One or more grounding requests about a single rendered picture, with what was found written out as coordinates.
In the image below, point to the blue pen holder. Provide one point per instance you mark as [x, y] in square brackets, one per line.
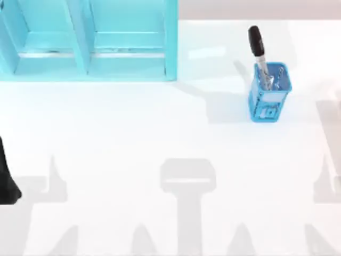
[266, 104]

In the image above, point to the black marker pen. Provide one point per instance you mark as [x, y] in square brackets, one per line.
[256, 42]

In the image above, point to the light blue rack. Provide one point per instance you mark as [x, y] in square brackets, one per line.
[80, 40]

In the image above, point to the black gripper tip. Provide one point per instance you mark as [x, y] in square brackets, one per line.
[6, 184]

